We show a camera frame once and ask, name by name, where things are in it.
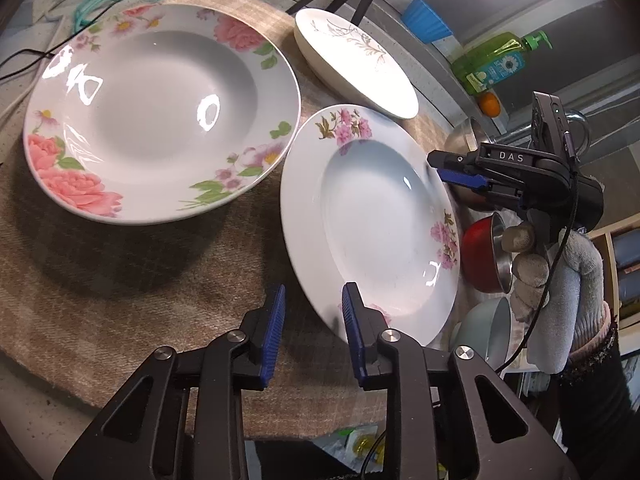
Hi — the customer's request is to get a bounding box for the red steel bowl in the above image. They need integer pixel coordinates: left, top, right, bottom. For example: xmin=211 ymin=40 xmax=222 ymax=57
xmin=460 ymin=212 xmax=512 ymax=294

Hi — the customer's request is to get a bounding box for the light blue ceramic bowl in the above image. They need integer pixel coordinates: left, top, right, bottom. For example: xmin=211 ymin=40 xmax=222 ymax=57
xmin=449 ymin=297 xmax=511 ymax=370

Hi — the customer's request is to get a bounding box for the orange fruit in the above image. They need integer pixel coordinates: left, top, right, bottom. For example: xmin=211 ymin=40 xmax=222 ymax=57
xmin=476 ymin=91 xmax=501 ymax=118

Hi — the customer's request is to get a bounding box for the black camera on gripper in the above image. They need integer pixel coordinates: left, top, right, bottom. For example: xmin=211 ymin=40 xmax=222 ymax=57
xmin=530 ymin=91 xmax=570 ymax=159

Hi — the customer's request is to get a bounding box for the green dish soap bottle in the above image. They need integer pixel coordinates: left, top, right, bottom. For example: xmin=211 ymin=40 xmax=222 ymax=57
xmin=451 ymin=30 xmax=553 ymax=96

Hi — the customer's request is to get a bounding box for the small white branch-pattern plate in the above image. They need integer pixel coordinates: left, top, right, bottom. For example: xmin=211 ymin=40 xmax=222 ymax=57
xmin=294 ymin=9 xmax=419 ymax=119

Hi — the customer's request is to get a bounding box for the large pink rose plate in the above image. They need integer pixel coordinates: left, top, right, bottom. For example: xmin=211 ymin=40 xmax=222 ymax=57
xmin=23 ymin=4 xmax=302 ymax=224

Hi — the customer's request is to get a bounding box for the purple flower deep plate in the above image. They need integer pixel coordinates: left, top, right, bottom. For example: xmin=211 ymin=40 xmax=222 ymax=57
xmin=280 ymin=104 xmax=460 ymax=344

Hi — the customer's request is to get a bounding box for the blue silicone cup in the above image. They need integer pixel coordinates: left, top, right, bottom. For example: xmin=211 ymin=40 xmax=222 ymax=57
xmin=401 ymin=0 xmax=452 ymax=44

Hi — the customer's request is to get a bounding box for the beige checked cloth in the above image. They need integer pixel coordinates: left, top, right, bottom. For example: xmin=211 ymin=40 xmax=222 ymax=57
xmin=0 ymin=0 xmax=482 ymax=441

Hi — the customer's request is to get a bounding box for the grey gloved right hand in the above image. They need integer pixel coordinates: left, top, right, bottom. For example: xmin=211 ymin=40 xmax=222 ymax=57
xmin=501 ymin=222 xmax=612 ymax=374

